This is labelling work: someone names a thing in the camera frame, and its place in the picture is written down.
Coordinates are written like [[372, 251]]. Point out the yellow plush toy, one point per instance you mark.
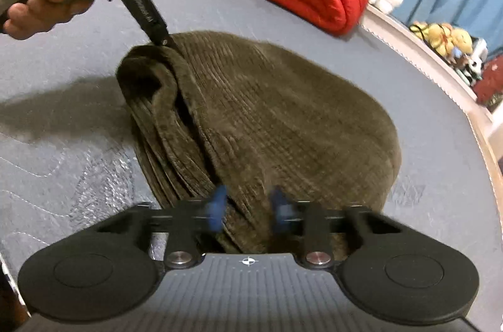
[[438, 37], [461, 40]]

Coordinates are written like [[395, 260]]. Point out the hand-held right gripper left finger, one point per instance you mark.
[[218, 208]]

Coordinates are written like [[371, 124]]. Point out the grey quilted mattress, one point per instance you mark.
[[59, 159]]

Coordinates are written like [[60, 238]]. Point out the black and white ball plush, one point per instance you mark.
[[476, 67]]

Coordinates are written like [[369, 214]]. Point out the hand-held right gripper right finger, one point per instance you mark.
[[281, 210]]

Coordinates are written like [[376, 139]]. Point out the dark red cushion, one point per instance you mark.
[[493, 84]]

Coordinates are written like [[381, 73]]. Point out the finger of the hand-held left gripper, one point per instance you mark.
[[147, 12]]

